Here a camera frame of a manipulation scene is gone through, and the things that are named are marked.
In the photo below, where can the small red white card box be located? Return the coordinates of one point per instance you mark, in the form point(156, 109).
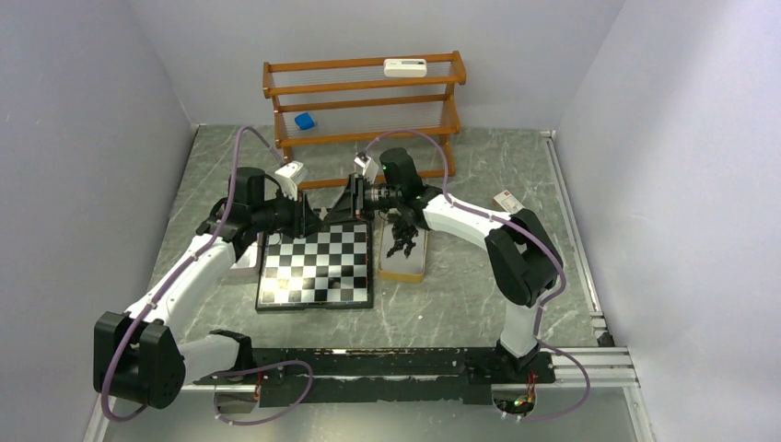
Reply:
point(507, 202)

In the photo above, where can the pink metal tin tray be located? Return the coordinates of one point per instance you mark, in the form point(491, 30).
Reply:
point(249, 264)

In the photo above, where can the aluminium frame rail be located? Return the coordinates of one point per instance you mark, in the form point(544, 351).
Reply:
point(614, 412)

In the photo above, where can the gold metal tin tray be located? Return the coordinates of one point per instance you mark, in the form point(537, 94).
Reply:
point(398, 268)

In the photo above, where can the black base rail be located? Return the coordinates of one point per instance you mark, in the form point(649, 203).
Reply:
point(320, 375)

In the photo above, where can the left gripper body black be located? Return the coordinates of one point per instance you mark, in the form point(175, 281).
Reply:
point(287, 215)

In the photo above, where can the wooden two-tier shelf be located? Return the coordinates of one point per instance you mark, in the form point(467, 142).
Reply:
point(352, 101)

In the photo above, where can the black white chess board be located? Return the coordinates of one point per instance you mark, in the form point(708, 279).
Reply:
point(332, 269)

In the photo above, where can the black chess pieces pile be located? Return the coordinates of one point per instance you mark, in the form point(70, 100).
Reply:
point(403, 235)

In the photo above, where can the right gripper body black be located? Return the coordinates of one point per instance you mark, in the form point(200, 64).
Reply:
point(365, 198)

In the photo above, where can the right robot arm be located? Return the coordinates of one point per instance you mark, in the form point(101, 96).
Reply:
point(523, 258)

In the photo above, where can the blue block on shelf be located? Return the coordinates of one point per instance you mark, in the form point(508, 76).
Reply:
point(304, 121)

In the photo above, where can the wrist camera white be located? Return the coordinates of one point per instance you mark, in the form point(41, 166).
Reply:
point(289, 176)
point(367, 167)

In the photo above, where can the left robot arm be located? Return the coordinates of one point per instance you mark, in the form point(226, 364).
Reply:
point(136, 353)

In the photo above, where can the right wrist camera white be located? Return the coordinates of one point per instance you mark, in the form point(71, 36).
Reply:
point(367, 167)

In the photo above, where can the white box on shelf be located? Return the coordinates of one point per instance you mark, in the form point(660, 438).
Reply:
point(405, 68)

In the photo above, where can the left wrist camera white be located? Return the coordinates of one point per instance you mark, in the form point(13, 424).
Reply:
point(289, 176)

